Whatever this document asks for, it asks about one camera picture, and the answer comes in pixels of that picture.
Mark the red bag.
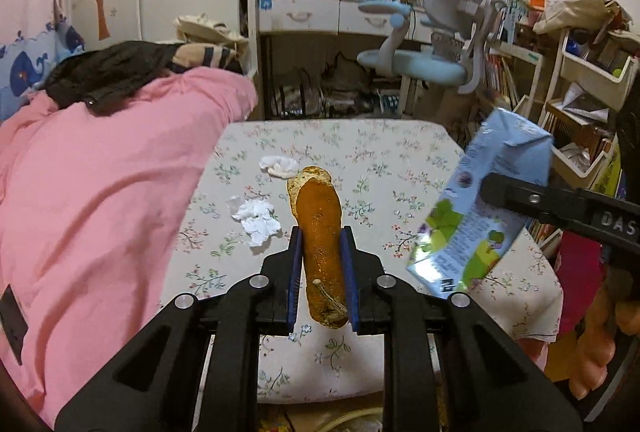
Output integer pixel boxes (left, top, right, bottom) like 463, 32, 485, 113
552, 229, 608, 338

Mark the white storage cart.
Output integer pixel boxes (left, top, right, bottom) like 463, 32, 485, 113
537, 25, 640, 178

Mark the person's right hand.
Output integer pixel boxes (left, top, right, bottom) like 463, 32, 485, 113
567, 285, 621, 400

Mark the blue green milk carton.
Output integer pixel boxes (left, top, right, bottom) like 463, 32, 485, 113
405, 107, 555, 300

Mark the whale print curtain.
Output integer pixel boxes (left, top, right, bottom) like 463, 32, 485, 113
0, 0, 86, 123

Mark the beige tote bag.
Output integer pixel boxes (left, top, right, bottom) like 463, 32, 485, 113
172, 14, 249, 46

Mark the pink blanket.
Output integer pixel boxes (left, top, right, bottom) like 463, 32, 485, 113
0, 67, 259, 428

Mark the crumpled white paper napkin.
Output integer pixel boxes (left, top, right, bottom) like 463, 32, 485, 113
258, 155, 298, 179

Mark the beige cloth bag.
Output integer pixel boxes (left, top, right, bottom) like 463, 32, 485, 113
532, 0, 623, 36

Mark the black jacket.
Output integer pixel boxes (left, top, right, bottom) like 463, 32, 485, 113
42, 40, 188, 115

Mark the clear bag with black handles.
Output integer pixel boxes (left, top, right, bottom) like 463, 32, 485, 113
270, 67, 321, 118

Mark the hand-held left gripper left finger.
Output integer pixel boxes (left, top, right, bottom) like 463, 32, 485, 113
54, 226, 305, 432

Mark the grey blue office chair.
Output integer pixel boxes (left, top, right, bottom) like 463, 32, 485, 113
356, 0, 506, 118

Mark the white desk with drawers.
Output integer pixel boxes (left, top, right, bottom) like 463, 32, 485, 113
247, 0, 453, 120

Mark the cream plastic bin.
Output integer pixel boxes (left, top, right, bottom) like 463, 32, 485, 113
300, 409, 383, 432

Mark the crumpled white tissue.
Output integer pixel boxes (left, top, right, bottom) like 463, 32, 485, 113
229, 196, 283, 247

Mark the orange peel strip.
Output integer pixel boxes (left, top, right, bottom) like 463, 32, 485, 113
286, 166, 351, 329

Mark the white bookshelf with books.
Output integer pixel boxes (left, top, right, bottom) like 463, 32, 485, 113
475, 0, 546, 123

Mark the black rectangular tag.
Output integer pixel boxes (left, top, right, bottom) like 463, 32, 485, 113
0, 285, 29, 365

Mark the striped beige pillow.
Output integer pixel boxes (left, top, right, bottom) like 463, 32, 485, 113
167, 43, 246, 74

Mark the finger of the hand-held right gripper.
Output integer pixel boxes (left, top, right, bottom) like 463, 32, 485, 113
480, 172, 640, 245

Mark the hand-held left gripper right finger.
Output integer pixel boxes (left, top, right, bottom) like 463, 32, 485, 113
340, 226, 583, 432

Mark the floral tablecloth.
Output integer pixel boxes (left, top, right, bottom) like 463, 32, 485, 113
160, 118, 565, 405

